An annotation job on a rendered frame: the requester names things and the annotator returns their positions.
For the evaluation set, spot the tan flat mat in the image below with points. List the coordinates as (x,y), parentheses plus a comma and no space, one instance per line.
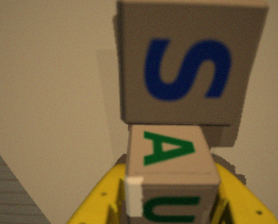
(60,122)

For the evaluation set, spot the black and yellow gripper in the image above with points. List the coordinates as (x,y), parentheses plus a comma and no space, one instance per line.
(234,202)

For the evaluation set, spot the tan wooden block with blue letter s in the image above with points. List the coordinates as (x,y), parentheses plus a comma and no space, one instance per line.
(186,62)

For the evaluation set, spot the tan block with green letter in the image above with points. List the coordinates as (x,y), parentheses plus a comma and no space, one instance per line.
(170,175)

